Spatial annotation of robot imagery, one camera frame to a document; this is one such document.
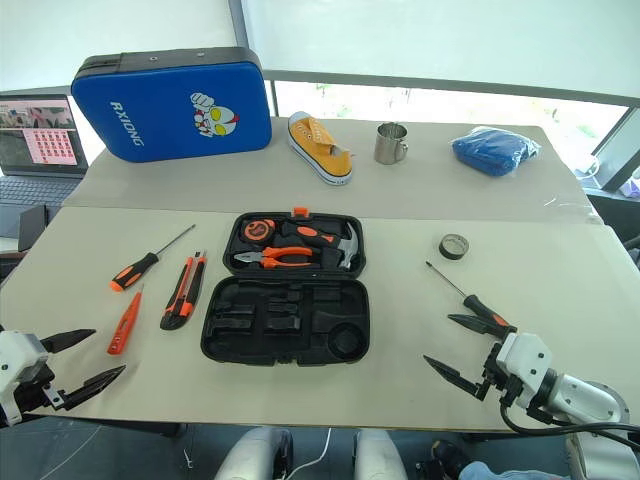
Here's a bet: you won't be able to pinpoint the open laptop computer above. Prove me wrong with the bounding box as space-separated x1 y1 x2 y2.
0 93 90 209

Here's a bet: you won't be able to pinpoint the blue cloth in plastic bag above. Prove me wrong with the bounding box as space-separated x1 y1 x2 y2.
451 126 543 179

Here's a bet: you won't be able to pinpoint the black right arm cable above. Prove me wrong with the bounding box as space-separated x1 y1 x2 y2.
499 399 640 444

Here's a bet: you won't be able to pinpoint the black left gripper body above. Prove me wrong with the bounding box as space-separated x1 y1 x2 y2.
9 363 69 414

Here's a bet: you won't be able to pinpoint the yellow canvas sneaker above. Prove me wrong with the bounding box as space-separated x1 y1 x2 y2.
287 111 355 187

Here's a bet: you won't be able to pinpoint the black chair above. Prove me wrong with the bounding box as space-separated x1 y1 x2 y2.
587 192 640 274

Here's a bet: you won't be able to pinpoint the silver rounded robot leg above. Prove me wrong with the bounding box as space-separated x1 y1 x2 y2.
353 428 407 480
214 426 296 480

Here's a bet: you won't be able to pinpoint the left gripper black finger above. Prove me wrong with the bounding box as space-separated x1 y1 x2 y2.
59 364 127 412
39 328 97 354

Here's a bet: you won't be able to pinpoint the black tool case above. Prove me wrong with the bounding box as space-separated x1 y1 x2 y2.
199 205 371 370

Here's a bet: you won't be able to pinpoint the orange handled pliers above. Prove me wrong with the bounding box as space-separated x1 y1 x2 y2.
232 244 315 271

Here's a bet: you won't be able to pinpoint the blue jeans leg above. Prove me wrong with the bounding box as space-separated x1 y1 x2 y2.
459 460 507 480

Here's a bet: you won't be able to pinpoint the dark window frame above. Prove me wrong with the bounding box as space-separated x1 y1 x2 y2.
262 68 640 194

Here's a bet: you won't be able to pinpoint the phillips screwdriver orange black handle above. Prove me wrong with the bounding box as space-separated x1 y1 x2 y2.
425 259 519 336

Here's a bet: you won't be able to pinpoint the black electrical tape roll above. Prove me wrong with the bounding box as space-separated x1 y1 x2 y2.
438 232 470 261

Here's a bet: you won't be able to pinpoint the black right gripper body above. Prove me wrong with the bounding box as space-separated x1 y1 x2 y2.
474 339 526 409

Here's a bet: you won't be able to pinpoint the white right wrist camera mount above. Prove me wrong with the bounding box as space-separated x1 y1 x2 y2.
494 330 555 409

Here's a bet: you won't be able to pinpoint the orange black tape measure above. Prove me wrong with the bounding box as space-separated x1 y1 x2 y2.
241 218 276 246

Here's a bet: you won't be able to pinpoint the thin white cable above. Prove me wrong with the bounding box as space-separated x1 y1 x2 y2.
292 427 333 480

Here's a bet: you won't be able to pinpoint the flathead screwdriver orange black handle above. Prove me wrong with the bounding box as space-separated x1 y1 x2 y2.
109 224 196 292

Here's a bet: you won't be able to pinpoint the orange black utility knife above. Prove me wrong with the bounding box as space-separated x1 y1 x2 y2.
159 249 208 331

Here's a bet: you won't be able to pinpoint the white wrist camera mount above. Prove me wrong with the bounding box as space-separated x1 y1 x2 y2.
494 330 555 409
0 329 51 426

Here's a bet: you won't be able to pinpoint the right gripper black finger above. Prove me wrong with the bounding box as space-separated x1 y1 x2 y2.
423 354 491 402
446 313 518 339

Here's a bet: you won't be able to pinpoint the claw hammer with orange grip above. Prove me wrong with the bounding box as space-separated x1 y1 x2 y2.
279 219 362 271

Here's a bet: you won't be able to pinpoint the orange voltage tester pen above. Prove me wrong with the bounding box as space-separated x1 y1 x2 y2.
106 284 146 356

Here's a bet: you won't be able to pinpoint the black shoe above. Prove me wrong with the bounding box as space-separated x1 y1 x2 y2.
428 439 471 480

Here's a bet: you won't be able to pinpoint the stainless steel mug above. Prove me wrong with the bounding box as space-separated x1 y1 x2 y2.
373 122 410 165

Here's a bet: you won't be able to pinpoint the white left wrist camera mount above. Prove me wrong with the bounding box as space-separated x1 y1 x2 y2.
0 329 51 426

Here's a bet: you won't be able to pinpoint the blue padded case with cartoon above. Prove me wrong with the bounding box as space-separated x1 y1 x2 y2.
69 46 274 165

